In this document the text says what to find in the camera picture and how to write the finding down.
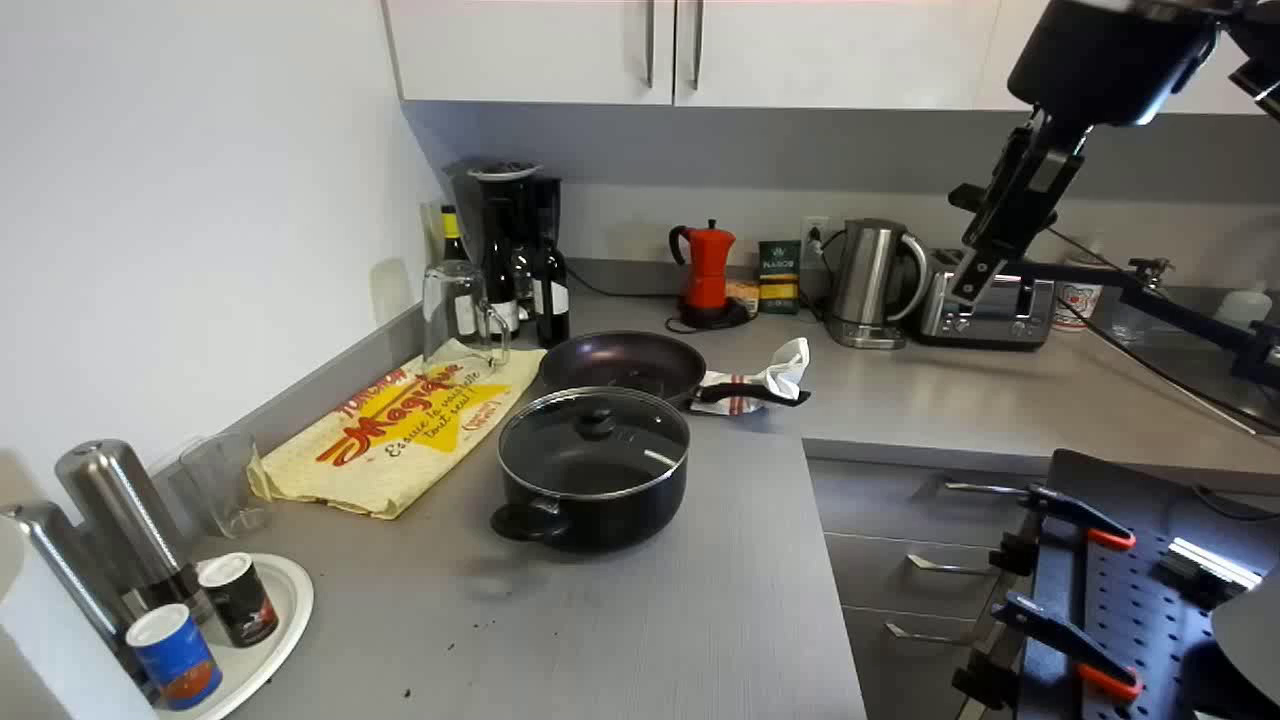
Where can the tall steel mill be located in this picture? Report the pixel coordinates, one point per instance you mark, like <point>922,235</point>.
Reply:
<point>62,565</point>
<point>122,512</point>

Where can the black perforated mounting board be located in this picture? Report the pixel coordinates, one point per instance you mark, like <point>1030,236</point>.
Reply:
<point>1145,624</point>

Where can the white towel red stripes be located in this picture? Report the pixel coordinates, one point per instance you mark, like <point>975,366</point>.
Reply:
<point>790,363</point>

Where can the yellow red dish towel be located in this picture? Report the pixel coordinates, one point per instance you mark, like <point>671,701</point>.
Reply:
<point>403,440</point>

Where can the green tea box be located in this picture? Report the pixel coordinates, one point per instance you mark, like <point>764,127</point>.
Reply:
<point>782,277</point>

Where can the silver toaster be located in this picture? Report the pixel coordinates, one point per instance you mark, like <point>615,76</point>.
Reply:
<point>993,315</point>

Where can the stainless steel kettle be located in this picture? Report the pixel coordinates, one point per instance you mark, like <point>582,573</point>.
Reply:
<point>865,282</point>

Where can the black white spice can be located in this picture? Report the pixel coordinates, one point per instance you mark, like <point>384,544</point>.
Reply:
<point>241,606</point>

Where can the dark wine bottle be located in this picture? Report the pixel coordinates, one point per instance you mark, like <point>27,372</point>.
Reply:
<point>503,287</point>
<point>549,294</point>

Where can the upturned clear drinking glass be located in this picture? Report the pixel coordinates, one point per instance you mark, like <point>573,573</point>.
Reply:
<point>435,315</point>

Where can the black cooking pot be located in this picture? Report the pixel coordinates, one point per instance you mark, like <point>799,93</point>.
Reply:
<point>601,522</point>

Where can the black frying pan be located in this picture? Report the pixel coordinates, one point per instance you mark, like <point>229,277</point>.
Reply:
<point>622,363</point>

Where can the wine bottle yellow cap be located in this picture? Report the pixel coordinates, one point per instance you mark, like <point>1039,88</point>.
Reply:
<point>459,287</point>

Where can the blue spice can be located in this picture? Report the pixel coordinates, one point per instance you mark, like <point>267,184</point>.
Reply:
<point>177,661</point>

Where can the white round plate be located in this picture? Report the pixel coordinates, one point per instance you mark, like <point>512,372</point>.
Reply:
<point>285,602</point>

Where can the small clear glass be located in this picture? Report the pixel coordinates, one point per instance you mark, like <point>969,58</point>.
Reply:
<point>223,486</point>

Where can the black coffee machine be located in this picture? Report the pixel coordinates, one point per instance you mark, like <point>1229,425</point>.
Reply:
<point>503,206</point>

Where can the black round trivet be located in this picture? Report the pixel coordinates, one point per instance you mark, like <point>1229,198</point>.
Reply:
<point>735,317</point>

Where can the red moka pot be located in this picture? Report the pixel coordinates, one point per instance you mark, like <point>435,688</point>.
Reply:
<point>705,267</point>

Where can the glass pot lid black knob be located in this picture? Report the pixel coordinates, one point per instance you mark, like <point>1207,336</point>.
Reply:
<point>633,452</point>

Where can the black camera on stand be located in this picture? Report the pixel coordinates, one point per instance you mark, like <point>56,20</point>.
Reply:
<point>966,198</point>

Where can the white black Franka arm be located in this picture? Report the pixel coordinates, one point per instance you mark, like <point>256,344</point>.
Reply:
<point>1104,53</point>

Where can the grey drawer cabinet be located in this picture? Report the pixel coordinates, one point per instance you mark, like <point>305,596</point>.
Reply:
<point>882,533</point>

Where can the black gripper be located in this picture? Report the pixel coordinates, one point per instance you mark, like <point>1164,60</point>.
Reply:
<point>1034,184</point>

